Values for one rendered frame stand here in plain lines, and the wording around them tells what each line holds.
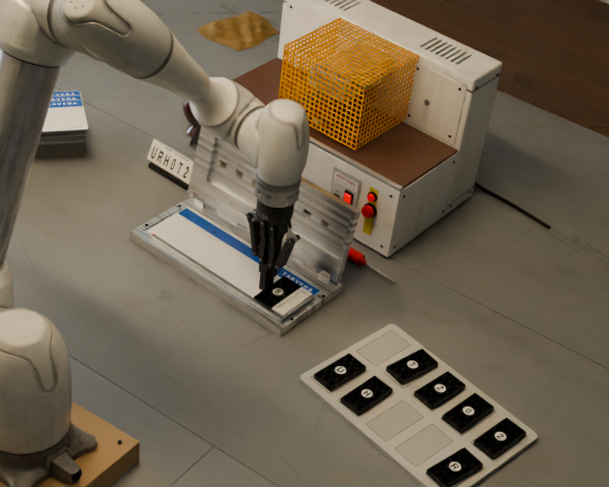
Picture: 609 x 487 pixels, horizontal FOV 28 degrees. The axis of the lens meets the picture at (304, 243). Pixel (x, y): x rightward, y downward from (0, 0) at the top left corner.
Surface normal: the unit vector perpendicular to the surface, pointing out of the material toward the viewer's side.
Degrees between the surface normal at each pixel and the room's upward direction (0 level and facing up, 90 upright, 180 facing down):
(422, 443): 0
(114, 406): 0
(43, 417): 86
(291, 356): 0
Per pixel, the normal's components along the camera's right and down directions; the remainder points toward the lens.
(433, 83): -0.63, 0.43
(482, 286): 0.11, -0.78
